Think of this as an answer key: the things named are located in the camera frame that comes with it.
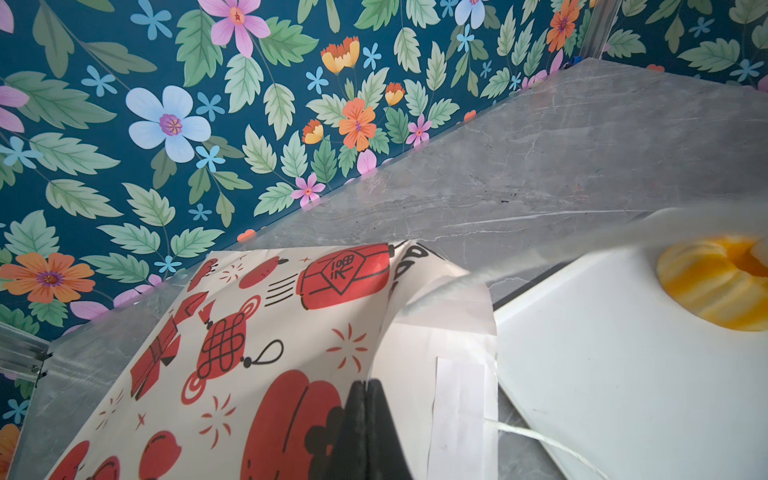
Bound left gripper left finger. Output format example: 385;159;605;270
325;381;368;480

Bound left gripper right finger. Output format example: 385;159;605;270
367;379;412;480

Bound red white paper bag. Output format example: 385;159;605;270
47;241;499;479

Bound yellow ring bread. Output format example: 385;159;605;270
656;236;767;332

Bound white rectangular tray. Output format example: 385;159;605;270
496;249;767;479

